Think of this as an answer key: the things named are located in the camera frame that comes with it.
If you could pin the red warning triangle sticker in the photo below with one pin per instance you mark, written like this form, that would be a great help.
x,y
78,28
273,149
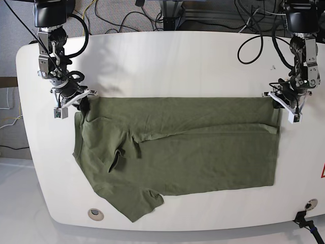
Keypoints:
x,y
323,172

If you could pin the right table cable grommet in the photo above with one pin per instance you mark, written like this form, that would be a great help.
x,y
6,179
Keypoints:
x,y
311,204

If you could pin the left table cable grommet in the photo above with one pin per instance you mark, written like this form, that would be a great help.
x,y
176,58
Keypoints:
x,y
95,214

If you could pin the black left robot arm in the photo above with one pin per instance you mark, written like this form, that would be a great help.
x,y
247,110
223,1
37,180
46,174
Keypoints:
x,y
302,22

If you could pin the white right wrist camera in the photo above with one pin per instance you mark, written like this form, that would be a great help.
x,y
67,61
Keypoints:
x,y
61,113

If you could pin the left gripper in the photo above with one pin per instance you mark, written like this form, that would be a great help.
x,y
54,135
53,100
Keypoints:
x,y
287,97

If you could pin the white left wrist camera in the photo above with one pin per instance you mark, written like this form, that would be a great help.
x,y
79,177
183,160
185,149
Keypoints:
x,y
294,117

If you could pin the black metal frame post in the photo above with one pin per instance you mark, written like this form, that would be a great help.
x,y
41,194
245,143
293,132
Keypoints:
x,y
171,13

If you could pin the black clamp with cable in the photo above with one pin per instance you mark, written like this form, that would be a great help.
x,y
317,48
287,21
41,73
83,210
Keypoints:
x,y
309,225

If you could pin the table cable grommet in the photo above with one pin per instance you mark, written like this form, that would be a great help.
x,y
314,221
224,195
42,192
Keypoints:
x,y
95,214
311,204

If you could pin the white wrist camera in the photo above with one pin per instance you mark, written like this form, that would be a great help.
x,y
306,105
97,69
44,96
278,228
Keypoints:
x,y
61,113
294,117

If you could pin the olive green T-shirt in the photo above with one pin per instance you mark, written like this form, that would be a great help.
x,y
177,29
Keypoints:
x,y
135,151

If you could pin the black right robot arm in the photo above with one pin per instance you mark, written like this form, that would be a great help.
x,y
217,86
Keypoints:
x,y
49,18

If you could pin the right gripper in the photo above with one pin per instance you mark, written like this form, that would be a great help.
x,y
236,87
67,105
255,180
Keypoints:
x,y
70,91

